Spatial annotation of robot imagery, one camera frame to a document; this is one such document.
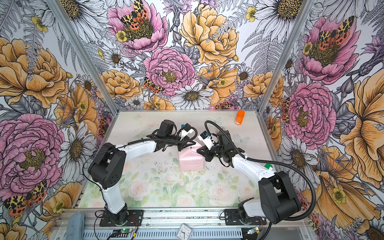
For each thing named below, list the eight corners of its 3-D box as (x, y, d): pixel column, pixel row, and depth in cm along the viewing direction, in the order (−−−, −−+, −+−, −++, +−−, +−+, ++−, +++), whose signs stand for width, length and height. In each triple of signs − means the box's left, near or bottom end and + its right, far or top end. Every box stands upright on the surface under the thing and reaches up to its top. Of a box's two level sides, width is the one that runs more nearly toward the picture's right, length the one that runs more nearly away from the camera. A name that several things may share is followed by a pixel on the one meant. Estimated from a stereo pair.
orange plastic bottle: (235, 124, 115) (237, 116, 108) (234, 118, 119) (236, 110, 112) (242, 124, 115) (245, 116, 108) (241, 118, 119) (244, 110, 112)
